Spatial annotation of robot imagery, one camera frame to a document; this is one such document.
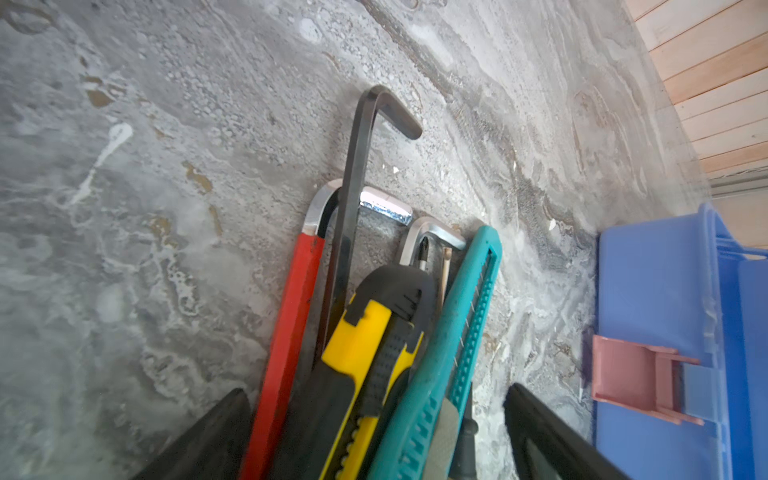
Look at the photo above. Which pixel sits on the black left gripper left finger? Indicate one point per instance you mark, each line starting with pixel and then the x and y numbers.
pixel 213 448

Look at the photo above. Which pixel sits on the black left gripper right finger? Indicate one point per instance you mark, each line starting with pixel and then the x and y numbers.
pixel 545 447

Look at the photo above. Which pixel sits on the teal utility knife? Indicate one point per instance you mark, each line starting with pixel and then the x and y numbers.
pixel 420 439

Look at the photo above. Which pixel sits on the white blue plastic toolbox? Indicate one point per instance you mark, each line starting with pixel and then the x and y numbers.
pixel 679 356

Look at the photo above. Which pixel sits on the yellow black utility knife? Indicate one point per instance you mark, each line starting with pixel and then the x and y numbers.
pixel 336 422

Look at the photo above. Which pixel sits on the black hex key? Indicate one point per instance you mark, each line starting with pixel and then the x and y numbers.
pixel 376 100

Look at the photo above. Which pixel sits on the small silver hex key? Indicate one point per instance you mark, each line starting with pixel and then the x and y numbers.
pixel 432 229

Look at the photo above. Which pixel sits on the red handled hex key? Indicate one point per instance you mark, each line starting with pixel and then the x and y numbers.
pixel 272 409

